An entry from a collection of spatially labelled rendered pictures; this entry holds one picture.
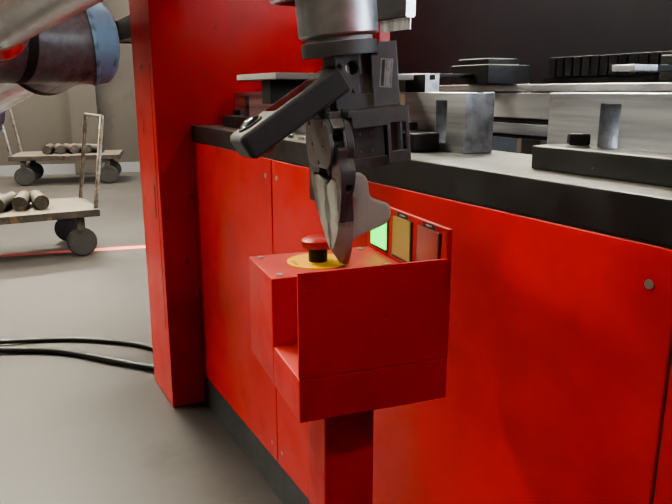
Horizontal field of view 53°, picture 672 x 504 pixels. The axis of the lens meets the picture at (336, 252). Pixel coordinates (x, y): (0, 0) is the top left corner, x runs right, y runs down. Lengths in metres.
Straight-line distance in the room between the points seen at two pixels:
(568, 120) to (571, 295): 0.26
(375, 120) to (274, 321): 0.24
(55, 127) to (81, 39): 7.76
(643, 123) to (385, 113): 0.34
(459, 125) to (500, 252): 0.30
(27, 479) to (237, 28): 1.36
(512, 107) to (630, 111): 0.55
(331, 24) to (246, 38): 1.48
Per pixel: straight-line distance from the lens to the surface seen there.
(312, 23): 0.62
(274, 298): 0.71
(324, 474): 0.79
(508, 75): 1.41
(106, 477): 1.92
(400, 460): 1.16
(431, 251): 0.69
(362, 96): 0.65
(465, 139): 1.09
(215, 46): 2.05
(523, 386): 0.87
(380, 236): 0.80
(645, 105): 0.86
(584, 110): 0.91
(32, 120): 8.76
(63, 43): 0.97
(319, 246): 0.75
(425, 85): 1.20
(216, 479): 1.84
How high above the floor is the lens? 0.97
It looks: 14 degrees down
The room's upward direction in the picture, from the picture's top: straight up
